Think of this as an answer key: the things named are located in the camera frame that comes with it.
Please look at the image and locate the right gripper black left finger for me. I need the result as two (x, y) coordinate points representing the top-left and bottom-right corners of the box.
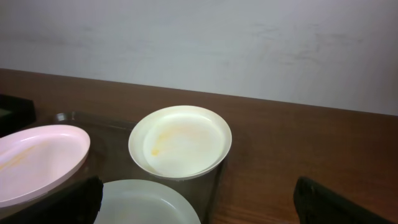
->
(1, 176), (104, 224)

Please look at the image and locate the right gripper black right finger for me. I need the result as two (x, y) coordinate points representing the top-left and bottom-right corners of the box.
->
(294, 177), (392, 224)

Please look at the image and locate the pale green plate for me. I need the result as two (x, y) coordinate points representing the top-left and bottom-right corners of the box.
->
(95, 179), (200, 224)

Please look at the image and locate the pink plate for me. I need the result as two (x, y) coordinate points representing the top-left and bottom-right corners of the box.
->
(1, 124), (90, 208)

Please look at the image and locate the large dark serving tray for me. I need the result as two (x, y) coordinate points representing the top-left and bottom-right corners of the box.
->
(0, 111), (228, 224)

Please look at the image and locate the small black sponge tray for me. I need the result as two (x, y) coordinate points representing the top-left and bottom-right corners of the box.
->
(1, 94), (36, 137)

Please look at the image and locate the cream plate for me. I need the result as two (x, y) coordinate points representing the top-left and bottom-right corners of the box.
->
(128, 105), (233, 180)

